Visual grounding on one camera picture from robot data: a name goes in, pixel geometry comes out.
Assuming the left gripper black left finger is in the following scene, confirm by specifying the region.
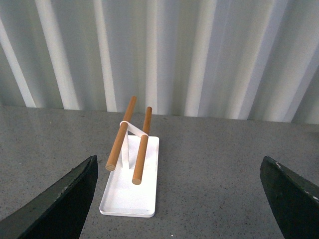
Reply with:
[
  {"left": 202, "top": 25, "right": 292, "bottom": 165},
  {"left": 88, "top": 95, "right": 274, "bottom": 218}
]
[{"left": 0, "top": 155, "right": 98, "bottom": 239}]

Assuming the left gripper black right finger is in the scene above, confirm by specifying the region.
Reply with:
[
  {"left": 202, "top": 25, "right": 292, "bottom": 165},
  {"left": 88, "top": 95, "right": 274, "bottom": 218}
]
[{"left": 260, "top": 156, "right": 319, "bottom": 239}]

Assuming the white rack with wooden rods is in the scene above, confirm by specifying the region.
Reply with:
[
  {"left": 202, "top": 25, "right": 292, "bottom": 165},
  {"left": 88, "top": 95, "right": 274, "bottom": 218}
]
[{"left": 99, "top": 96, "right": 160, "bottom": 218}]

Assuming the white pleated curtain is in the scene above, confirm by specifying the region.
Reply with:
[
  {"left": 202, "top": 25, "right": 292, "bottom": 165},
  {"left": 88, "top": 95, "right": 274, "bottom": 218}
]
[{"left": 0, "top": 0, "right": 319, "bottom": 123}]

